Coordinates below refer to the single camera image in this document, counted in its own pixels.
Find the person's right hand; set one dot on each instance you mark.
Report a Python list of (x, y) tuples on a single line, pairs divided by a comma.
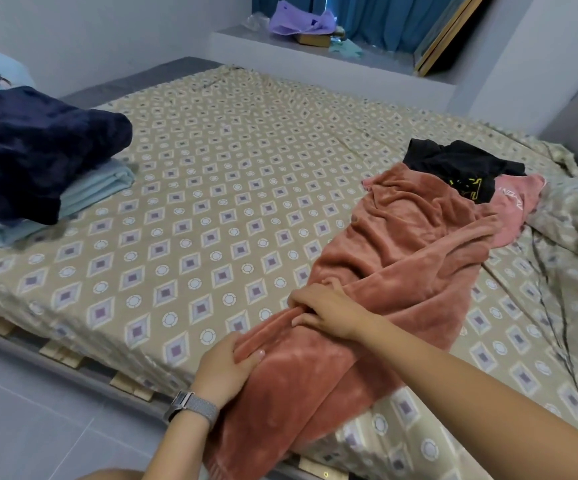
[(329, 310)]

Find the person's left hand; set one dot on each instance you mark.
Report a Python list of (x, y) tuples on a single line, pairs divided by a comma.
[(224, 373)]

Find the rust brown garment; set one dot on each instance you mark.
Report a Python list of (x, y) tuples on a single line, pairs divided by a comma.
[(389, 265)]

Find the bed with patterned beige sheet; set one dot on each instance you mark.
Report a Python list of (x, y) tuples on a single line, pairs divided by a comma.
[(219, 195)]

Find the black garment yellow print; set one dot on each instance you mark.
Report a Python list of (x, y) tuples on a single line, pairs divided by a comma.
[(459, 165)]

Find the pink shirt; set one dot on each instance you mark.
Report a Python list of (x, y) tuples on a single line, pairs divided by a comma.
[(514, 205)]

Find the light blue fleece pajama pants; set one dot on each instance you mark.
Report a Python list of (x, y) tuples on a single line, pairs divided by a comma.
[(89, 195)]

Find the navy velvet garment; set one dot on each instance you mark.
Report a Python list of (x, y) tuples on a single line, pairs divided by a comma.
[(39, 150)]

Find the person's right forearm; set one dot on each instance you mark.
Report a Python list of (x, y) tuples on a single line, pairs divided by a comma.
[(469, 405)]

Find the person's left leg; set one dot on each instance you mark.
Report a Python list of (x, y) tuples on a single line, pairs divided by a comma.
[(114, 474)]

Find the grey band wristwatch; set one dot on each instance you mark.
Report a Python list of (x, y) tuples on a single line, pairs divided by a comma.
[(191, 405)]

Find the teal small item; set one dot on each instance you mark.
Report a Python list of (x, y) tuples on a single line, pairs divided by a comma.
[(346, 48)]

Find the small wooden box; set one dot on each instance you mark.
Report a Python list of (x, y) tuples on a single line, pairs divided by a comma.
[(314, 40)]

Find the purple cloth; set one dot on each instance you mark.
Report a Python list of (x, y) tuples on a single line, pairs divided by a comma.
[(301, 19)]

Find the blue curtain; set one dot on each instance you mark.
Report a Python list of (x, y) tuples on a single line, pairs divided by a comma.
[(379, 20)]

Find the clear plastic bag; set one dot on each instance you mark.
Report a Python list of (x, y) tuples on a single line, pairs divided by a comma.
[(254, 22)]

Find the leaning wooden picture frames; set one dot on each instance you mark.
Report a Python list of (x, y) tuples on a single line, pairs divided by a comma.
[(449, 33)]

